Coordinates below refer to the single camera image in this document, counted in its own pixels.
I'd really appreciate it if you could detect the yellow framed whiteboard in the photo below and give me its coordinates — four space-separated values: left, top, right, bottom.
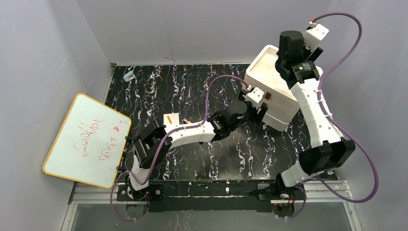
42 93 132 189

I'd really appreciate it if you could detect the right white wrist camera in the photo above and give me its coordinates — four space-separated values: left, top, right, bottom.
302 21 329 51

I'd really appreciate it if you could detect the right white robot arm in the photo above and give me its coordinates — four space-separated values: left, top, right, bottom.
275 31 356 189

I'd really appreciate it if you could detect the small white blue clip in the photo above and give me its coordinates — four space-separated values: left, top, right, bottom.
123 71 135 82

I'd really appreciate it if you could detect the aluminium rail frame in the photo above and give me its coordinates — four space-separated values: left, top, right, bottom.
60 105 362 231

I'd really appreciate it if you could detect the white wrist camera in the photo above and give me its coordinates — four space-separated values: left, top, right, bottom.
302 21 329 51
245 87 265 108

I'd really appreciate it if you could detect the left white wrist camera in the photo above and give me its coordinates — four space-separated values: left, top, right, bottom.
245 87 265 108

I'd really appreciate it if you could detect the white square makeup packet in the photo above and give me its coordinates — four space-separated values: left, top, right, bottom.
163 113 180 126

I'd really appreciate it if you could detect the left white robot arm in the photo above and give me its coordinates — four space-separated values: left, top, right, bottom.
129 100 268 191

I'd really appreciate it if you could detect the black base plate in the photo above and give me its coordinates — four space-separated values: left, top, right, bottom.
114 180 305 214

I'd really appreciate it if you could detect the white drawer organizer box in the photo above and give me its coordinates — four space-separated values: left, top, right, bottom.
243 45 323 132

